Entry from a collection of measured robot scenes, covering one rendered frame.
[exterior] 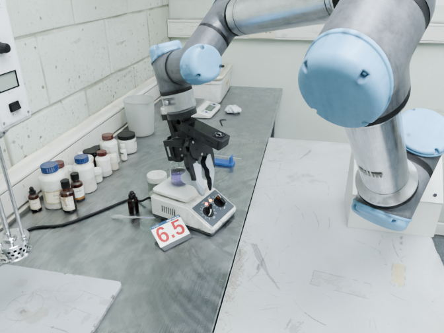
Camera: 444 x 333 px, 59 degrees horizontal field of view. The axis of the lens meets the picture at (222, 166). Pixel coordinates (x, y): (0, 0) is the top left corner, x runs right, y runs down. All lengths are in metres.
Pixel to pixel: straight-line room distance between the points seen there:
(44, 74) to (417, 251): 1.19
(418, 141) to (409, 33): 0.39
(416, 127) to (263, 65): 1.60
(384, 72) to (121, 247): 0.76
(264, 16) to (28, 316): 0.73
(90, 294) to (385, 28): 0.73
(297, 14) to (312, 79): 0.21
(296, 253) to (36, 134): 0.87
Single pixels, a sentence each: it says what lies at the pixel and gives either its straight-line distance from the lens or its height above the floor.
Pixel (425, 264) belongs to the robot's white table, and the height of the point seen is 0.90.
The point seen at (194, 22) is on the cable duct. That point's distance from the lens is 2.44.
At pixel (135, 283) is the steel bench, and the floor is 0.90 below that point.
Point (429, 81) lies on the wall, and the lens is 2.49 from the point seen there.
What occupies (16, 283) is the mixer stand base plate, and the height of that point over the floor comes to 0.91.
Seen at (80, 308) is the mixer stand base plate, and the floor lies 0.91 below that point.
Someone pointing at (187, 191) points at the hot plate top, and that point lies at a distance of 1.07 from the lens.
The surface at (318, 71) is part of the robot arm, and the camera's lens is 0.50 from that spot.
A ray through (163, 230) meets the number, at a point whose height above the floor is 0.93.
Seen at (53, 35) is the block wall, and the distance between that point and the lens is 1.46.
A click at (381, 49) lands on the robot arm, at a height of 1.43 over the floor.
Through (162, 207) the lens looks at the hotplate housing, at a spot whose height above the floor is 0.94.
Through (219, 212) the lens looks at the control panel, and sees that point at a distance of 1.07.
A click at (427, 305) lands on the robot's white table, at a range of 0.95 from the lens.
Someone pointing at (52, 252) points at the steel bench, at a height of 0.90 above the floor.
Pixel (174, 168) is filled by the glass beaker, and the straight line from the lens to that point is 1.06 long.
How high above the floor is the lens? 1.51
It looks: 26 degrees down
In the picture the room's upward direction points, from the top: straight up
